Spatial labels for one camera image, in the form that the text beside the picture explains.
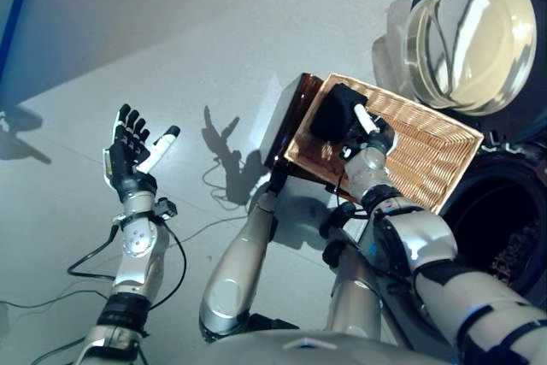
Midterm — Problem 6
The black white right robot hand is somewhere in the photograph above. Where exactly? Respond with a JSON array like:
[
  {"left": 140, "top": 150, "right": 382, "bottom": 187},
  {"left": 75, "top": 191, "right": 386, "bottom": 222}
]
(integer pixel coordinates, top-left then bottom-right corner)
[{"left": 339, "top": 103, "right": 401, "bottom": 161}]

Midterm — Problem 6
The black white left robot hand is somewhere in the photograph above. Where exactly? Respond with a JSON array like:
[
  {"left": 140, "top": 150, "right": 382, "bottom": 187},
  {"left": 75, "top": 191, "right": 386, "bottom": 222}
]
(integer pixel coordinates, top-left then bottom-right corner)
[{"left": 102, "top": 103, "right": 181, "bottom": 203}]

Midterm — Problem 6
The black cloth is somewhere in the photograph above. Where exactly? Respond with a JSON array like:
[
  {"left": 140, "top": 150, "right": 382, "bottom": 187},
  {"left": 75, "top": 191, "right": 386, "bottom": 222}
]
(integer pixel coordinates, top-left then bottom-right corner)
[{"left": 308, "top": 82, "right": 368, "bottom": 146}]

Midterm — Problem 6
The round glass washing machine door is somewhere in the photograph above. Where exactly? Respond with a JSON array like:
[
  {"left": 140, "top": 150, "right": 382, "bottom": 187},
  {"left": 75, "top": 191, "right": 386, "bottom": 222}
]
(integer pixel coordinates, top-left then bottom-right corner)
[{"left": 403, "top": 0, "right": 547, "bottom": 144}]

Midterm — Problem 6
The grey front-load washing machine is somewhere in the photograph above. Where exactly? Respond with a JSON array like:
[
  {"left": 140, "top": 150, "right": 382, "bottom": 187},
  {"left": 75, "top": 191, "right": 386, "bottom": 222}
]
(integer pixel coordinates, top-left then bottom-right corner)
[{"left": 358, "top": 125, "right": 547, "bottom": 365}]

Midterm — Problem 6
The woven wicker basket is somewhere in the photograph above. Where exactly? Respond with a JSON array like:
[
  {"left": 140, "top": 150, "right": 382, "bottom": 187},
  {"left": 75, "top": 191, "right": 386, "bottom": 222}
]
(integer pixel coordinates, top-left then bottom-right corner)
[{"left": 281, "top": 72, "right": 485, "bottom": 215}]

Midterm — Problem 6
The silver left robot leg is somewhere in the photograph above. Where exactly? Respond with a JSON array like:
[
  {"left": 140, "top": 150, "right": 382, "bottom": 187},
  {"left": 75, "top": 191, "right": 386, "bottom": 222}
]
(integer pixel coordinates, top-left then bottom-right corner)
[{"left": 198, "top": 168, "right": 283, "bottom": 343}]

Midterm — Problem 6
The silver robot leg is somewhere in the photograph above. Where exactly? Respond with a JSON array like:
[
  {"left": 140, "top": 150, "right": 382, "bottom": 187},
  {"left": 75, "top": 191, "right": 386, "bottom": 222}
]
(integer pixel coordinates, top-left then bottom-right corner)
[
  {"left": 198, "top": 168, "right": 283, "bottom": 343},
  {"left": 320, "top": 202, "right": 385, "bottom": 340}
]

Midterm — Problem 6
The silver right robot leg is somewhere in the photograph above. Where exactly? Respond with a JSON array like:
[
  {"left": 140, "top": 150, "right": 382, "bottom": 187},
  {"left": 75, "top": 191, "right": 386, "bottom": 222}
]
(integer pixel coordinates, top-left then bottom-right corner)
[{"left": 320, "top": 202, "right": 385, "bottom": 340}]

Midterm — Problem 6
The grey robot torso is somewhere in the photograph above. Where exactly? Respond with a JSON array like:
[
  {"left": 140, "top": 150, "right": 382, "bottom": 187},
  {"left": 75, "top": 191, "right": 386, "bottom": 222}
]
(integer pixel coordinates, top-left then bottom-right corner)
[{"left": 209, "top": 328, "right": 458, "bottom": 365}]

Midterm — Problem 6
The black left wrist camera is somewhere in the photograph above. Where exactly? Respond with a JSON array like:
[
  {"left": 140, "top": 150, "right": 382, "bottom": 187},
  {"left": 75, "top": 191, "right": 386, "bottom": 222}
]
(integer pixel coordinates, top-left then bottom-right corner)
[{"left": 151, "top": 197, "right": 179, "bottom": 221}]

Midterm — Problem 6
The thin floor cable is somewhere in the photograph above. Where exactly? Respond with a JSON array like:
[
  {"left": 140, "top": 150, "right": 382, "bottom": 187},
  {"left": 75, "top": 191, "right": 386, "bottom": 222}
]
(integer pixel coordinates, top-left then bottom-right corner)
[{"left": 203, "top": 163, "right": 249, "bottom": 212}]

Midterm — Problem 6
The thin black camera cable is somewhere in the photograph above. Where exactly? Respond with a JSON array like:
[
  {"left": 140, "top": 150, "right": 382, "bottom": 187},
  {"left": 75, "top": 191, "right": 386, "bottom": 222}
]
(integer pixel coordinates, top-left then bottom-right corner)
[{"left": 147, "top": 219, "right": 188, "bottom": 310}]

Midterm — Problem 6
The thick black wrist cable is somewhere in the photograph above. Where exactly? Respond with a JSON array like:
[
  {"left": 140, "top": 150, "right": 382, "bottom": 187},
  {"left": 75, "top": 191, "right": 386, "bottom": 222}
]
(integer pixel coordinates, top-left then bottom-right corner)
[{"left": 67, "top": 223, "right": 123, "bottom": 285}]

